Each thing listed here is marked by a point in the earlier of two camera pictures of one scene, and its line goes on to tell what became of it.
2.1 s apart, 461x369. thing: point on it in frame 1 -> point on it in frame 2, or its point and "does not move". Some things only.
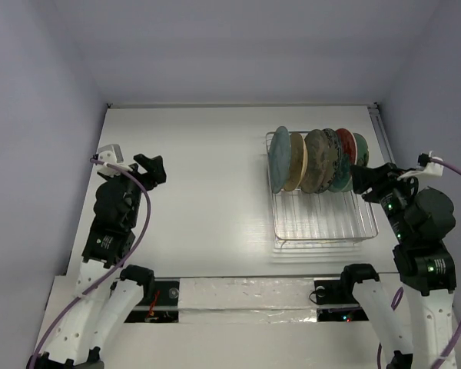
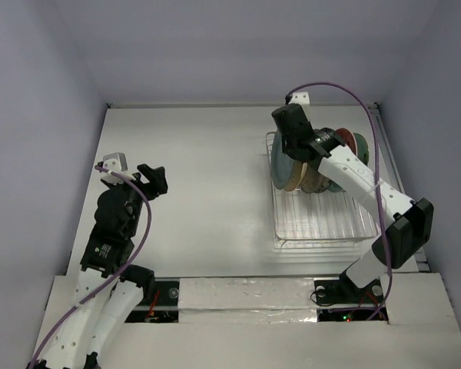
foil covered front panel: [247, 300] does not move
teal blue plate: [280, 157] does not move
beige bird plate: [298, 161] does not move
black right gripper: [374, 184] -> [296, 146]
